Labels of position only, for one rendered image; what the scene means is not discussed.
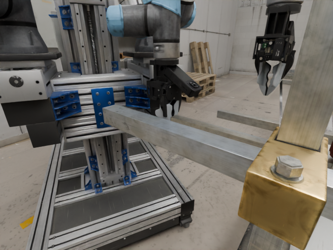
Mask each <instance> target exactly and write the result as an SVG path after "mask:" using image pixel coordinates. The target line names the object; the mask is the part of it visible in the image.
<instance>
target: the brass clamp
mask: <svg viewBox="0 0 333 250"><path fill-rule="evenodd" d="M278 131H279V126H277V127H276V128H275V130H274V131H273V133H272V134H271V135H270V136H269V138H268V140H267V142H266V143H265V145H264V146H263V148H262V149H261V150H260V152H259V153H258V155H257V156H256V158H255V159H254V161H253V162H252V164H251V165H250V167H249V168H248V170H247V171H246V176H245V180H244V185H243V190H242V195H241V199H240V204H239V209H238V216H239V217H241V218H243V219H245V220H246V221H248V222H250V223H252V224H254V225H256V226H258V227H259V228H261V229H263V230H265V231H267V232H269V233H270V234H272V235H274V236H276V237H278V238H280V239H282V240H283V241H285V242H287V243H289V244H291V245H293V246H294V247H296V248H298V249H300V250H305V249H306V247H307V244H308V242H309V240H310V238H311V236H312V233H313V231H314V229H315V227H316V224H317V222H318V220H319V218H320V216H321V213H322V211H323V209H324V207H325V205H326V202H327V175H328V159H329V155H330V151H329V150H328V138H326V137H323V140H322V142H321V145H320V148H319V150H314V149H310V148H306V147H302V146H299V145H295V144H291V143H287V142H283V141H280V140H277V135H278ZM286 155H288V156H291V157H293V158H296V159H299V160H300V161H301V163H302V165H303V171H302V175H303V180H302V181H301V182H299V183H288V182H285V181H282V180H280V179H278V178H277V177H275V176H274V175H273V174H272V173H271V166H272V165H274V164H275V162H276V159H277V157H278V156H286Z"/></svg>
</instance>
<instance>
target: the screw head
mask: <svg viewBox="0 0 333 250"><path fill-rule="evenodd" d="M302 171H303V165H302V163H301V161H300V160H299V159H296V158H293V157H291V156H288V155H286V156H278V157H277V159H276V162H275V164H274V165H272V166H271V173H272V174H273V175H274V176H275V177H277V178H278V179H280V180H282V181H285V182H288V183H299V182H301V181H302V180H303V175H302Z"/></svg>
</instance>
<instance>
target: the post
mask: <svg viewBox="0 0 333 250"><path fill-rule="evenodd" d="M332 113H333V0H313V3H312V7H311V11H310V15H309V18H308V22H307V26H306V30H305V34H304V37H303V41H302V45H301V49H300V52H299V56H298V60H297V64H296V67H295V71H294V75H293V79H292V82H291V86H290V90H289V94H288V97H287V101H286V105H285V109H284V112H283V116H282V119H281V123H280V127H279V131H278V134H277V140H280V141H283V142H287V143H291V144H295V145H299V146H302V147H306V148H310V149H314V150H319V148H320V145H321V142H322V140H323V137H324V134H325V132H326V129H327V127H328V124H329V121H330V119H331V116H332ZM283 242H284V241H283V240H282V239H280V238H278V237H276V236H274V235H272V234H270V233H269V232H267V231H265V230H263V229H261V228H259V227H258V226H256V225H254V226H253V229H252V233H251V237H250V241H249V244H248V248H247V250H281V248H282V245H283Z"/></svg>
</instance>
